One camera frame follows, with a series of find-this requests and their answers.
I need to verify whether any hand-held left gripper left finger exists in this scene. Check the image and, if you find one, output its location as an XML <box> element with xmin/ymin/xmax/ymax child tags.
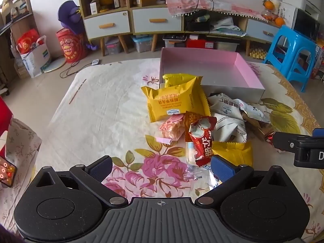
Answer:
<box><xmin>34</xmin><ymin>156</ymin><xmax>129</xmax><ymax>207</ymax></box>

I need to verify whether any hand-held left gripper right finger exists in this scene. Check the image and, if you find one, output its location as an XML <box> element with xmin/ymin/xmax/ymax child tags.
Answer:
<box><xmin>195</xmin><ymin>155</ymin><xmax>289</xmax><ymax>206</ymax></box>

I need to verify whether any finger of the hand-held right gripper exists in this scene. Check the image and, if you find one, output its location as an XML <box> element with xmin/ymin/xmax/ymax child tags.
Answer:
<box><xmin>272</xmin><ymin>131</ymin><xmax>304</xmax><ymax>153</ymax></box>

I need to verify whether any yellow snack packet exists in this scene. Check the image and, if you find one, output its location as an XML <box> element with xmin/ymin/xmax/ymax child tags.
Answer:
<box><xmin>141</xmin><ymin>76</ymin><xmax>211</xmax><ymax>123</ymax></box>
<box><xmin>162</xmin><ymin>73</ymin><xmax>203</xmax><ymax>89</ymax></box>
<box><xmin>212</xmin><ymin>141</ymin><xmax>254</xmax><ymax>168</ymax></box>

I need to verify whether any red snack packet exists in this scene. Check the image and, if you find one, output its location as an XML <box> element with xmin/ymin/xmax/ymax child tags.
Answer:
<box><xmin>189</xmin><ymin>116</ymin><xmax>217</xmax><ymax>167</ymax></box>

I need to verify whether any pink candy packet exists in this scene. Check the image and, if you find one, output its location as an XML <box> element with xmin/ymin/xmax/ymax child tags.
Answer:
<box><xmin>156</xmin><ymin>113</ymin><xmax>186</xmax><ymax>145</ymax></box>

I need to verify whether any white nut snack packet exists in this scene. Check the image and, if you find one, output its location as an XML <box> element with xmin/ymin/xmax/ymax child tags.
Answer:
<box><xmin>208</xmin><ymin>93</ymin><xmax>245</xmax><ymax>118</ymax></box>

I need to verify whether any pink cardboard box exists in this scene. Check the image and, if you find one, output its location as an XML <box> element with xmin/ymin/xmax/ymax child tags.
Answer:
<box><xmin>159</xmin><ymin>47</ymin><xmax>266</xmax><ymax>103</ymax></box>

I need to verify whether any brown snack packet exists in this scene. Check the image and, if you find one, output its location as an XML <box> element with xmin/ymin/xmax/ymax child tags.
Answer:
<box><xmin>242</xmin><ymin>110</ymin><xmax>275</xmax><ymax>142</ymax></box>

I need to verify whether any clear plastic wrapper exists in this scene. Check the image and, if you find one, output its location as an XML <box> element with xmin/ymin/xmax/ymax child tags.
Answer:
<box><xmin>186</xmin><ymin>142</ymin><xmax>223</xmax><ymax>190</ymax></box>

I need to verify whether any floral paper bag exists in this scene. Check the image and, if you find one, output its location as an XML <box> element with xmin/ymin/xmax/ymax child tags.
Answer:
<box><xmin>4</xmin><ymin>118</ymin><xmax>42</xmax><ymax>200</ymax></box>

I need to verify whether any yellow egg tray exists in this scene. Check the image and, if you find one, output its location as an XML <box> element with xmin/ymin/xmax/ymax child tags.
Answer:
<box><xmin>249</xmin><ymin>48</ymin><xmax>267</xmax><ymax>59</ymax></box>

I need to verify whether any blue plastic stool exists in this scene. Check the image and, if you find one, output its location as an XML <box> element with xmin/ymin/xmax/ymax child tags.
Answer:
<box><xmin>263</xmin><ymin>25</ymin><xmax>321</xmax><ymax>93</ymax></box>

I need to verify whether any red plastic item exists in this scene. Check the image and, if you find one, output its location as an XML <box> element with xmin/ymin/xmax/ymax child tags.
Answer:
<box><xmin>0</xmin><ymin>97</ymin><xmax>14</xmax><ymax>137</ymax></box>

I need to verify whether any clear storage bin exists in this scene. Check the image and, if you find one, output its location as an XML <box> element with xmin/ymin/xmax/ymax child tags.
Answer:
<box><xmin>215</xmin><ymin>40</ymin><xmax>240</xmax><ymax>52</ymax></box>

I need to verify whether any small white drawer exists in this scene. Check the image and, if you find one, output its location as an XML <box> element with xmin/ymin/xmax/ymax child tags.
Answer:
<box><xmin>246</xmin><ymin>19</ymin><xmax>280</xmax><ymax>43</ymax></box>

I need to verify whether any black microwave oven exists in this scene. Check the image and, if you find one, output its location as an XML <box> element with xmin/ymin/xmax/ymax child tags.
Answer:
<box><xmin>291</xmin><ymin>8</ymin><xmax>321</xmax><ymax>41</ymax></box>

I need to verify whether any clear bin with pink contents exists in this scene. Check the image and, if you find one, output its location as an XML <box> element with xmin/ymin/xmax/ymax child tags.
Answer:
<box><xmin>105</xmin><ymin>37</ymin><xmax>122</xmax><ymax>55</ymax></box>

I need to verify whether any red round printed bag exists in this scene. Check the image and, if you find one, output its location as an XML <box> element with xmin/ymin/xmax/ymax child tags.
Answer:
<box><xmin>56</xmin><ymin>28</ymin><xmax>88</xmax><ymax>64</ymax></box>

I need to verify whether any red carton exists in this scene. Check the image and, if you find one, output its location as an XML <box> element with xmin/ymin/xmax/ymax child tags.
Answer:
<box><xmin>187</xmin><ymin>39</ymin><xmax>215</xmax><ymax>50</ymax></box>

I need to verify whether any white shopping bag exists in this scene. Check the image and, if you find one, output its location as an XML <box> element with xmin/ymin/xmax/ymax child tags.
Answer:
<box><xmin>20</xmin><ymin>35</ymin><xmax>52</xmax><ymax>78</ymax></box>

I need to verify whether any pile of papers and bags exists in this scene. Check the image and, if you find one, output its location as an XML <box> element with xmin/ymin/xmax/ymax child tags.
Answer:
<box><xmin>210</xmin><ymin>16</ymin><xmax>247</xmax><ymax>37</ymax></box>

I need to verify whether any clear bin with blue lid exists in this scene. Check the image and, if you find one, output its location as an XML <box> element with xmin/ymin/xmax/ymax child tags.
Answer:
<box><xmin>132</xmin><ymin>35</ymin><xmax>153</xmax><ymax>53</ymax></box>

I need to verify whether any low wooden cabinet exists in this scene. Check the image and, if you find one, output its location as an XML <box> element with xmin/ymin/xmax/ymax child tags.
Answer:
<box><xmin>129</xmin><ymin>4</ymin><xmax>288</xmax><ymax>56</ymax></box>

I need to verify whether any black bag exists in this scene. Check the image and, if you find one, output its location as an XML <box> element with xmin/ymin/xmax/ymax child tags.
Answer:
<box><xmin>185</xmin><ymin>10</ymin><xmax>212</xmax><ymax>32</ymax></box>

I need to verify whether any pink tasselled cloth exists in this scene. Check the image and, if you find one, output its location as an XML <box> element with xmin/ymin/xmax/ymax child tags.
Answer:
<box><xmin>164</xmin><ymin>0</ymin><xmax>274</xmax><ymax>22</ymax></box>

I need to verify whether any red gift bag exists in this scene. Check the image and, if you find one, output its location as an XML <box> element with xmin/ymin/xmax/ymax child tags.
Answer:
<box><xmin>17</xmin><ymin>29</ymin><xmax>41</xmax><ymax>55</ymax></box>

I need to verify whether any purple plush toy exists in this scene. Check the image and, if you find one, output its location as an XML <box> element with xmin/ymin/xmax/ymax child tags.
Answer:
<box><xmin>58</xmin><ymin>1</ymin><xmax>98</xmax><ymax>51</ymax></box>

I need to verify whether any wide white drawer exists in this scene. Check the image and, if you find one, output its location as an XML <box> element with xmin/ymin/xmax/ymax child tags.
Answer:
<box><xmin>132</xmin><ymin>8</ymin><xmax>182</xmax><ymax>33</ymax></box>

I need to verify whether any wooden bookshelf desk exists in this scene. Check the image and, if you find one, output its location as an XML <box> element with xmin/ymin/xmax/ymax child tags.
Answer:
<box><xmin>0</xmin><ymin>0</ymin><xmax>36</xmax><ymax>92</ymax></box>

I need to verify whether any white charger with cable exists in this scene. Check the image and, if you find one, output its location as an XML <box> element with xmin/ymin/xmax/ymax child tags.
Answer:
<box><xmin>59</xmin><ymin>59</ymin><xmax>100</xmax><ymax>79</ymax></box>

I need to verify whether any round white base plate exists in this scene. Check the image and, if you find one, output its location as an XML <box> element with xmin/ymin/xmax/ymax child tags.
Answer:
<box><xmin>42</xmin><ymin>56</ymin><xmax>66</xmax><ymax>73</ymax></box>

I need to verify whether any black power cable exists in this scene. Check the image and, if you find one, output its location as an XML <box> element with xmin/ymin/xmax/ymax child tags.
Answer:
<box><xmin>196</xmin><ymin>0</ymin><xmax>215</xmax><ymax>34</ymax></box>

